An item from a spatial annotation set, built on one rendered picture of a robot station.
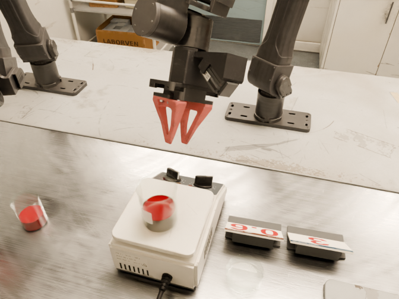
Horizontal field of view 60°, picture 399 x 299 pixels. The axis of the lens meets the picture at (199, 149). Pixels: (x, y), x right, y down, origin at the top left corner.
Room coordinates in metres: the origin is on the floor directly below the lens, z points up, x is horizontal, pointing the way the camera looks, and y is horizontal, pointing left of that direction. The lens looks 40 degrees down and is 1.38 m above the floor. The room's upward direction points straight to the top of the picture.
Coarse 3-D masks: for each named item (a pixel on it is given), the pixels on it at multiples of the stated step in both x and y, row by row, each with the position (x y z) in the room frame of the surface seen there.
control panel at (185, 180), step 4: (180, 176) 0.45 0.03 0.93; (184, 176) 0.46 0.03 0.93; (184, 180) 0.43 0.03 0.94; (188, 180) 0.43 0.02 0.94; (192, 180) 0.44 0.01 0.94; (180, 184) 0.41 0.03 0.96; (184, 184) 0.41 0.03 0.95; (188, 184) 0.42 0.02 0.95; (192, 184) 0.42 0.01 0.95; (212, 184) 0.43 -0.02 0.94; (216, 184) 0.43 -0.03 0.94; (220, 184) 0.43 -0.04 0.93; (200, 188) 0.40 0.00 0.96; (212, 188) 0.41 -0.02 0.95; (216, 188) 0.41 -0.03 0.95; (220, 188) 0.41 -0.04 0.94; (216, 192) 0.39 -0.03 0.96
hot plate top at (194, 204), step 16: (176, 192) 0.36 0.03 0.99; (192, 192) 0.36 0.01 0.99; (208, 192) 0.36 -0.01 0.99; (128, 208) 0.33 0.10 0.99; (192, 208) 0.33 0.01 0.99; (208, 208) 0.33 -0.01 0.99; (128, 224) 0.30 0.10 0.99; (192, 224) 0.30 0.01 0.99; (128, 240) 0.28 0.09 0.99; (144, 240) 0.28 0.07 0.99; (160, 240) 0.28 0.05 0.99; (176, 240) 0.28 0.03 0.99; (192, 240) 0.28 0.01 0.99; (192, 256) 0.26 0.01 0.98
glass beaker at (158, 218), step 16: (144, 176) 0.33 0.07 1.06; (160, 176) 0.33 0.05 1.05; (144, 192) 0.32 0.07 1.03; (160, 192) 0.33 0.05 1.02; (144, 208) 0.29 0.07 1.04; (160, 208) 0.28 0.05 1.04; (176, 208) 0.30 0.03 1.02; (144, 224) 0.29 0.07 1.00; (160, 224) 0.28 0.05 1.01; (176, 224) 0.30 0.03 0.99
